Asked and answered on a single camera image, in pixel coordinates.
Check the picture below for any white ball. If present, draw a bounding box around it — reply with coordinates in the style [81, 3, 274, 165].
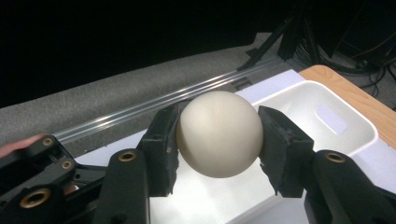
[176, 90, 264, 179]

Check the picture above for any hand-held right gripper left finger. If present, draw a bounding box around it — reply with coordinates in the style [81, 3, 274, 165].
[136, 103, 181, 198]

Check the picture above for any white plastic bin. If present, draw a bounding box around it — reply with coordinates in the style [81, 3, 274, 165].
[148, 79, 379, 224]

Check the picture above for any black floor cable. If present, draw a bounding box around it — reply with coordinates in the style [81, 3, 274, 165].
[317, 52, 396, 94]

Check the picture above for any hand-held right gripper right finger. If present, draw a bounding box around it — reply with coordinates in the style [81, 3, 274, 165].
[258, 105, 315, 198]

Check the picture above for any aluminium floor rail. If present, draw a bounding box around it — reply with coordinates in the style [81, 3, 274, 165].
[52, 59, 281, 146]

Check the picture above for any black stand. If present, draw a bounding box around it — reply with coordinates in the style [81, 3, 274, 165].
[236, 8, 316, 72]

